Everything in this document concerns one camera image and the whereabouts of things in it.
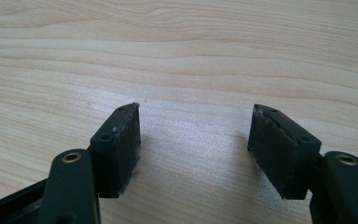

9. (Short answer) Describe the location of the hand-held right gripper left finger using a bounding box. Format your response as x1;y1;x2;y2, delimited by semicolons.
89;102;142;199

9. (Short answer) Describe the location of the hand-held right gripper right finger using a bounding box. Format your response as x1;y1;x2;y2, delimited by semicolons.
247;104;323;201

